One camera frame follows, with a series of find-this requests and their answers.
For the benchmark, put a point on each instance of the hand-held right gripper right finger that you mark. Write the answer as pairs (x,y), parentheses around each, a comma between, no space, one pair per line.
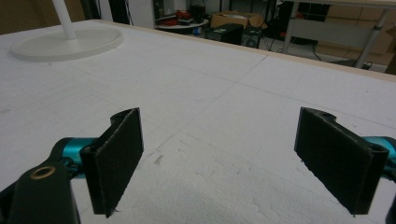
(339,161)

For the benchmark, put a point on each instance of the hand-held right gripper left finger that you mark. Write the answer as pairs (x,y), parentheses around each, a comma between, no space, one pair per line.
(115,165)

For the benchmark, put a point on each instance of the white lamp stand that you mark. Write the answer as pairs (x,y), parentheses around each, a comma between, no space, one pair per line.
(67,42)

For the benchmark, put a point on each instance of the white desk with metal legs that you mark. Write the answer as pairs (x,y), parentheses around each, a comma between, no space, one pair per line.
(336,28)

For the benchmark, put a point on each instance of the black speaker box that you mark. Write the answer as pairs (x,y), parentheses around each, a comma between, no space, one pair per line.
(251,37)

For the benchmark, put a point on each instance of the round white side table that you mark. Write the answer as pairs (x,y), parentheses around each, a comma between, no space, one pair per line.
(182,25)

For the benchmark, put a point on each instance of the black computer case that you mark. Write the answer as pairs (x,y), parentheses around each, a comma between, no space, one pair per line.
(224,32)

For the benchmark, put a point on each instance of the cardboard box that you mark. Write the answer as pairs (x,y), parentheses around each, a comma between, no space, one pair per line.
(235,18)

